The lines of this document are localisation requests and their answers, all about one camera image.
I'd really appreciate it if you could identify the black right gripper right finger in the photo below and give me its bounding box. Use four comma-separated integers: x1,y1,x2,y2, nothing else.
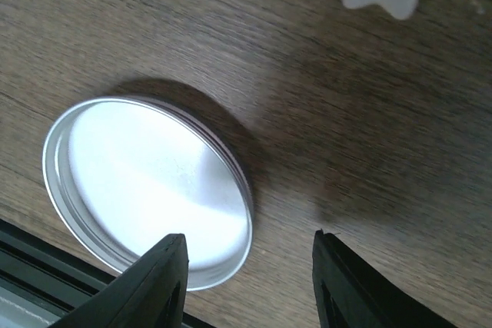
312,230,455,328

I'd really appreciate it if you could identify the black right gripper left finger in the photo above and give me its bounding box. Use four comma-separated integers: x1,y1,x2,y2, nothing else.
52,234,188,327

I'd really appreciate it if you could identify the white round lid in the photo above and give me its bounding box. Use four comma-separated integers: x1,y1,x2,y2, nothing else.
42,95,254,291

